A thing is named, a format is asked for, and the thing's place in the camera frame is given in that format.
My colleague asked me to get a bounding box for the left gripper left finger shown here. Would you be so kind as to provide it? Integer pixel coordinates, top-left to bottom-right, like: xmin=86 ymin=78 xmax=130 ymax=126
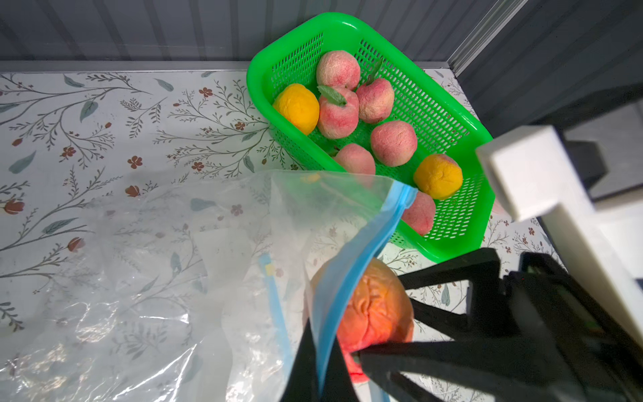
xmin=280 ymin=321 xmax=319 ymax=402

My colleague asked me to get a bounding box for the yellow peach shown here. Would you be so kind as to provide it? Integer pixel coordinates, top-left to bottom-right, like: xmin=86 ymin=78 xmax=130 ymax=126
xmin=273 ymin=84 xmax=320 ymax=136
xmin=413 ymin=154 xmax=464 ymax=200

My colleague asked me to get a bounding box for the yellow peach right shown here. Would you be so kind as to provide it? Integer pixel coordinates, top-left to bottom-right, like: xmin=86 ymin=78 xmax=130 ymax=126
xmin=413 ymin=154 xmax=464 ymax=200

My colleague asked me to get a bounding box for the green plastic basket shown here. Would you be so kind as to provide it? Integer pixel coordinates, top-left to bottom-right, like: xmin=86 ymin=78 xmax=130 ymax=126
xmin=246 ymin=13 xmax=495 ymax=262

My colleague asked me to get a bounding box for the yellow peach left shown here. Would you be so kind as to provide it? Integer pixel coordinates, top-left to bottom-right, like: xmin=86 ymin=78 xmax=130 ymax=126
xmin=273 ymin=84 xmax=320 ymax=136

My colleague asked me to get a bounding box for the pink peach bottom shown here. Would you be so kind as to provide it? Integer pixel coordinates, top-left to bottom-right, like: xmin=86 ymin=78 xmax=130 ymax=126
xmin=333 ymin=143 xmax=376 ymax=175

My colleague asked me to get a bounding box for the pink peach behind bag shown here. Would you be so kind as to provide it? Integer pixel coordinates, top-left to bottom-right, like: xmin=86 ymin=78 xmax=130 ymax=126
xmin=402 ymin=192 xmax=436 ymax=236

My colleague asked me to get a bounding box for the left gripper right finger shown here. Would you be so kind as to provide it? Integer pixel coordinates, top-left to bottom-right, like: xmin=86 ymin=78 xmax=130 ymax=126
xmin=321 ymin=346 xmax=359 ymax=402

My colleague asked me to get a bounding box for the pink peach middle left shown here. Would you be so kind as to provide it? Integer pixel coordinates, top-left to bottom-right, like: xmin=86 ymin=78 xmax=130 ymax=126
xmin=370 ymin=121 xmax=418 ymax=167

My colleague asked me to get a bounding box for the pink peach with leaf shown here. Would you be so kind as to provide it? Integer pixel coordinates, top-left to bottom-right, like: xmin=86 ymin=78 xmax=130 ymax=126
xmin=317 ymin=87 xmax=359 ymax=140

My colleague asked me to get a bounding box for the pink peach top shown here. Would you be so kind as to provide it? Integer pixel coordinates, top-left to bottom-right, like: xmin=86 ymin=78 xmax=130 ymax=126
xmin=316 ymin=50 xmax=361 ymax=90

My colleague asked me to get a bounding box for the clear zip-top bag blue zipper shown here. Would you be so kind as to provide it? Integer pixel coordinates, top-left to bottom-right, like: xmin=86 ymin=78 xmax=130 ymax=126
xmin=1 ymin=171 xmax=417 ymax=401

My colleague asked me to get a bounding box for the pink peach upper right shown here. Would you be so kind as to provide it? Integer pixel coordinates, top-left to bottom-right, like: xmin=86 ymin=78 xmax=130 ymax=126
xmin=356 ymin=78 xmax=395 ymax=124

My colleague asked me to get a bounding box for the orange red peach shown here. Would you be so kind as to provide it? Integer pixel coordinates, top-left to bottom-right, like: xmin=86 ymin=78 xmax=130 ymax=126
xmin=337 ymin=258 xmax=415 ymax=385

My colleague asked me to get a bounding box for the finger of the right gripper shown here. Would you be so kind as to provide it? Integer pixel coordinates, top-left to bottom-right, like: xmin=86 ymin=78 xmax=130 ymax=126
xmin=358 ymin=339 xmax=553 ymax=401
xmin=400 ymin=248 xmax=501 ymax=338

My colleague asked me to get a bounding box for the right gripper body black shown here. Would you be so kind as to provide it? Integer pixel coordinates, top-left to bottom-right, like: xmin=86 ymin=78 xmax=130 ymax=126
xmin=467 ymin=249 xmax=642 ymax=401

